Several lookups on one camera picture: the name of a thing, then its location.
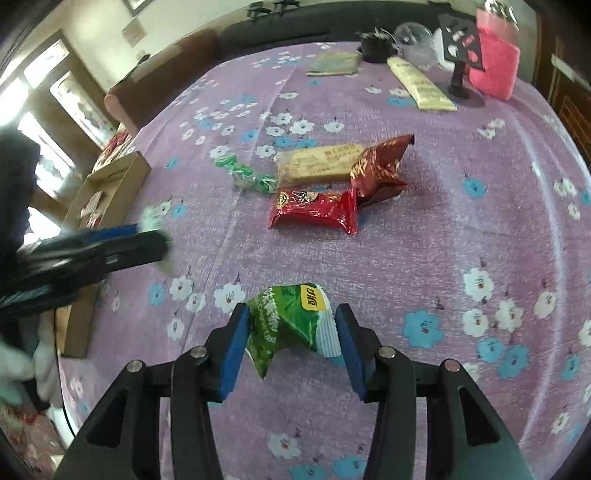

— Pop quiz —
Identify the green snack packet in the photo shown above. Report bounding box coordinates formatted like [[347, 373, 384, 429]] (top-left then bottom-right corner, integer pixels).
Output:
[[246, 283, 342, 378]]

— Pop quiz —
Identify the dark red foil snack bag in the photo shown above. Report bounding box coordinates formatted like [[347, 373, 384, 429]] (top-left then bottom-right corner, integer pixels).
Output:
[[351, 134, 415, 208]]

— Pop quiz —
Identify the yellow biscuit packet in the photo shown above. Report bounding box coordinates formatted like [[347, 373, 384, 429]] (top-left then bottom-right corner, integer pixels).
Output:
[[274, 144, 366, 187]]

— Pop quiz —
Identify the white red snack packet upper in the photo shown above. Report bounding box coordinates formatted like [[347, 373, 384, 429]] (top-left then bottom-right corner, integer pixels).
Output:
[[79, 191, 104, 218]]

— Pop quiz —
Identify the shallow cardboard box tray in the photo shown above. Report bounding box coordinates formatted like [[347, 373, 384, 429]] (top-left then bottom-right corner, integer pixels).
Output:
[[56, 152, 151, 358]]

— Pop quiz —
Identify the red snack packet with logo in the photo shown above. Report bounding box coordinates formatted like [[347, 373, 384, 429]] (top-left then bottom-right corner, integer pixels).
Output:
[[269, 189, 359, 235]]

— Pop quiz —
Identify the floral blanket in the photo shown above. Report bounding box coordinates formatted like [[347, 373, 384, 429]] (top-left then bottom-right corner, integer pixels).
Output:
[[91, 126, 133, 173]]

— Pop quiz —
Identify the green candy wrapper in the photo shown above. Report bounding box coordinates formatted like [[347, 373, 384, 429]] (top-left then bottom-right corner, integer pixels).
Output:
[[213, 154, 279, 195]]

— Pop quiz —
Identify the purple floral tablecloth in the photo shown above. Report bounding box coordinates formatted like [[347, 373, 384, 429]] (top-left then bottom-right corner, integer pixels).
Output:
[[60, 43, 590, 479]]

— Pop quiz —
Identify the brown armchair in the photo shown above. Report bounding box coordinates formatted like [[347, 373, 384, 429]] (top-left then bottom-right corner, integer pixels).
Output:
[[104, 29, 221, 135]]

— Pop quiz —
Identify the cream long tube package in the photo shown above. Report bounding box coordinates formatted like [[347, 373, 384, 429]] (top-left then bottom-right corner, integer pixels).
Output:
[[387, 56, 458, 112]]

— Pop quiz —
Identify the olive green booklet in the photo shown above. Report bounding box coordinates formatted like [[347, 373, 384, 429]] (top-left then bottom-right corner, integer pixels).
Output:
[[305, 52, 362, 77]]

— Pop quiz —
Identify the black round container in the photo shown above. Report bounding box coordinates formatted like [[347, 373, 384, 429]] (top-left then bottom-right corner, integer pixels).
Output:
[[358, 29, 399, 64]]

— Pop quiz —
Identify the clear plastic cup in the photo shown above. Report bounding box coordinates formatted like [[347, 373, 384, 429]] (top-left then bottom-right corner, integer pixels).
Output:
[[394, 22, 438, 70]]

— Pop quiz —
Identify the black phone stand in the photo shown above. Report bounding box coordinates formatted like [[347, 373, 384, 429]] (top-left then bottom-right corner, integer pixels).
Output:
[[439, 13, 485, 101]]

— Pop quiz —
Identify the black leather sofa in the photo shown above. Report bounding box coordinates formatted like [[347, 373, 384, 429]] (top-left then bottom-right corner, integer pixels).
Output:
[[216, 0, 482, 61]]

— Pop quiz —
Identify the pink fuzzy pouch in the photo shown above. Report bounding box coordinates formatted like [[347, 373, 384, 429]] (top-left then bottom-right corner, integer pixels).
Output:
[[469, 1, 521, 101]]

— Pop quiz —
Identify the wooden cabinet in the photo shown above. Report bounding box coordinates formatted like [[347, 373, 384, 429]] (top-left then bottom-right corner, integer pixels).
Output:
[[532, 14, 590, 167]]

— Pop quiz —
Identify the framed wall picture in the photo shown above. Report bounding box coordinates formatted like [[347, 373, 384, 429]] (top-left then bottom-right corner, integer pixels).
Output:
[[122, 0, 152, 17]]

